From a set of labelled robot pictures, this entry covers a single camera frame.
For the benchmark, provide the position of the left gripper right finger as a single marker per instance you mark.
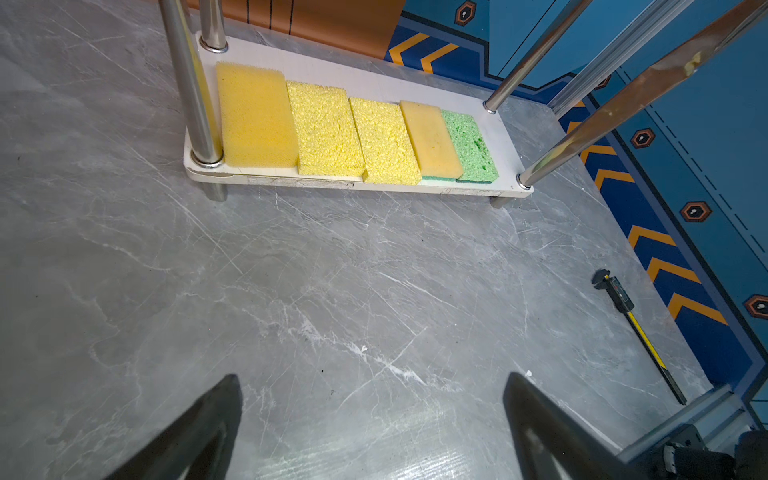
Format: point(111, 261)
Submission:
point(549, 443)

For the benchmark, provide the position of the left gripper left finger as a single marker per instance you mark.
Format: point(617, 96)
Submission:
point(197, 445)

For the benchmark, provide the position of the green sponge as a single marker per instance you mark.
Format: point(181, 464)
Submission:
point(475, 158)

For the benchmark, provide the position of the dark yellow sponge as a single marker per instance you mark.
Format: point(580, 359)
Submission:
point(431, 141)

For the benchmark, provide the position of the thick yellow sponge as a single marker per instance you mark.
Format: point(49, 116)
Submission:
point(258, 128)

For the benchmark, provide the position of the light yellow sponge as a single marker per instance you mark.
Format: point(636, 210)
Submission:
point(385, 142)
point(327, 136)

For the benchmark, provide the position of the white two-tier shelf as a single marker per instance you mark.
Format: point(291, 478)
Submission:
point(195, 56)

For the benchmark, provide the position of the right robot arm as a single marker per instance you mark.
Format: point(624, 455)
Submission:
point(749, 460)

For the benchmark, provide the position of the yellow black caliper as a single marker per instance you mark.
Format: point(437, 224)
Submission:
point(603, 280)

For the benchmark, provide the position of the right aluminium frame post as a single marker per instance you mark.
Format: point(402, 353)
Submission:
point(646, 25)

